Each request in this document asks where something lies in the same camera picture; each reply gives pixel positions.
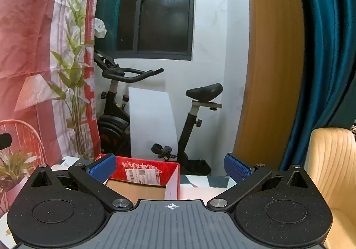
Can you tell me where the white plastic bag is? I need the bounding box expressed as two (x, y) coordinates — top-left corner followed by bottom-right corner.
(93, 18), (107, 38)

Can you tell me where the black exercise bike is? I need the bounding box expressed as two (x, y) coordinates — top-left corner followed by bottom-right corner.
(93, 50), (223, 176)

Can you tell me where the wooden door panel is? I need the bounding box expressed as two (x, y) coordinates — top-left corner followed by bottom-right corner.
(234, 0), (305, 169)

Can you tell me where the beige ribbed chair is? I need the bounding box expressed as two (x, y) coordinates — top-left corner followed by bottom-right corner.
(304, 127), (356, 249)

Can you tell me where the white board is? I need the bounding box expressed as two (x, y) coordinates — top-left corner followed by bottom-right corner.
(128, 86), (178, 159)

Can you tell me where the dark window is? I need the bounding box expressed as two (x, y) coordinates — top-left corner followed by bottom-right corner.
(115, 0), (195, 61)

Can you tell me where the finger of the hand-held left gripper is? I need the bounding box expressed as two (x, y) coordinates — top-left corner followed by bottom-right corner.
(0, 133), (12, 150)

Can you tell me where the teal curtain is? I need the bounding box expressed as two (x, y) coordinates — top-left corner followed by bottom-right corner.
(95, 0), (125, 56)
(279, 0), (356, 172)

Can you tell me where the red strawberry print box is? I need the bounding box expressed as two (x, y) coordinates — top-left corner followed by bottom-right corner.
(96, 154), (181, 202)

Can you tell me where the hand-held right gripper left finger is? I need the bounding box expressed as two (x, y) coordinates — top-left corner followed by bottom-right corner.
(28, 154), (133, 213)

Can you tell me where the pink plant print backdrop cloth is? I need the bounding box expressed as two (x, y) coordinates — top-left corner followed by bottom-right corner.
(0, 0), (103, 211)

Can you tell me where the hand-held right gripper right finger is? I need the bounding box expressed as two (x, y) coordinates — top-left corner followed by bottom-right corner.
(207, 153), (316, 211)

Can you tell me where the white cartoon print tablecloth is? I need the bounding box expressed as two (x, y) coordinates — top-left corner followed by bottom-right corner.
(0, 164), (233, 248)

